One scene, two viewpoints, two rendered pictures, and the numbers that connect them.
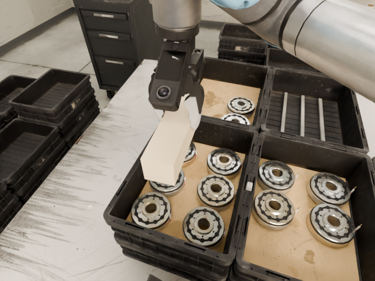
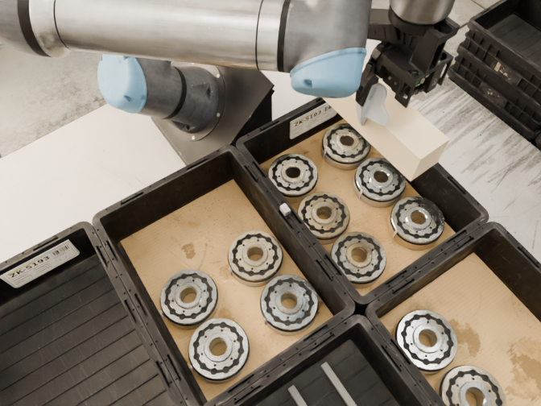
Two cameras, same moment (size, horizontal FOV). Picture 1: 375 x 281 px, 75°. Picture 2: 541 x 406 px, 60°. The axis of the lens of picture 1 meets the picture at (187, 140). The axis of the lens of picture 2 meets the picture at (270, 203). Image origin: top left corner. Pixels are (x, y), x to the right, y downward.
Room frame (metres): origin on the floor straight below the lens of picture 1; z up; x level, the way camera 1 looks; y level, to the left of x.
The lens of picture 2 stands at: (0.57, -0.48, 1.67)
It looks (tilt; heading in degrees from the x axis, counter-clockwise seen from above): 60 degrees down; 129
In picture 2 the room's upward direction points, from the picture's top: 1 degrees counter-clockwise
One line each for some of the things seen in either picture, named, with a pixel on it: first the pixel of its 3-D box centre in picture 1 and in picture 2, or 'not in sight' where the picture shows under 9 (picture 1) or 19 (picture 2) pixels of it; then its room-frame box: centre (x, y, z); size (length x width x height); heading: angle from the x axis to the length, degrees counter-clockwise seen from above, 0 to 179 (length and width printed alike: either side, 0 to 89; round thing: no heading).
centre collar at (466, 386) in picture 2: (241, 103); (474, 397); (0.75, -0.21, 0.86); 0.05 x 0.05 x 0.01
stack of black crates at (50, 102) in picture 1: (65, 115); not in sight; (1.27, 0.83, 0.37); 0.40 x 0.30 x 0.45; 165
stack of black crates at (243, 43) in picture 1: (240, 56); not in sight; (2.11, -0.49, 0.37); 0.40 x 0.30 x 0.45; 75
